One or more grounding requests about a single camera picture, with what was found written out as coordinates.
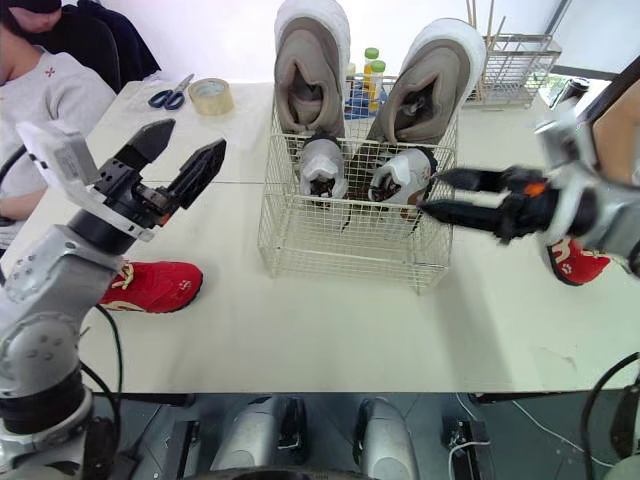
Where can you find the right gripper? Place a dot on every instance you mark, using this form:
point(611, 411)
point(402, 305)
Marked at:
point(525, 205)

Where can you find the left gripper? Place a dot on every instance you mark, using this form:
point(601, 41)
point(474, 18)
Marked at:
point(132, 192)

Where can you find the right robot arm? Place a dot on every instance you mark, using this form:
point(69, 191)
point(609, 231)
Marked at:
point(595, 200)

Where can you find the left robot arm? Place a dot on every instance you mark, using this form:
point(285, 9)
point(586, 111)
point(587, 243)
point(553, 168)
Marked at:
point(35, 320)

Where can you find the small grey white shoe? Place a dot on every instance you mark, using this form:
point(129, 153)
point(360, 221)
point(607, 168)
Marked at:
point(322, 167)
point(400, 175)

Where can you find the roll of clear tape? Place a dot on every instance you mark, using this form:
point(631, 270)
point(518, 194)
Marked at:
point(212, 97)

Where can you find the large beige sneaker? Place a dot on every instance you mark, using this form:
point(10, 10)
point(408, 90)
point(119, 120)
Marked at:
point(425, 90)
point(310, 70)

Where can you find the small red shoe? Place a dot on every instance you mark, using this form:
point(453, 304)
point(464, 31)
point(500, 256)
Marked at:
point(575, 262)
point(155, 287)

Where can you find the person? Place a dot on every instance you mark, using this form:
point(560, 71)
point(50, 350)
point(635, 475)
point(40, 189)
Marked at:
point(45, 100)

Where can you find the black office chair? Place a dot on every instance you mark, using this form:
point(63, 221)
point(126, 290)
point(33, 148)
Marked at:
point(95, 35)

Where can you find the orange juice bottle green cap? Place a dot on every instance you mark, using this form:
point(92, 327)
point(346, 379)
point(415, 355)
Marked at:
point(377, 80)
point(371, 70)

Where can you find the robot body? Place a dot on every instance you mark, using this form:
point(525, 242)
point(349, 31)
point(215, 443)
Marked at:
point(310, 440)

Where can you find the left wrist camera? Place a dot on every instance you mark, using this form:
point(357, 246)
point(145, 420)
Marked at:
point(57, 157)

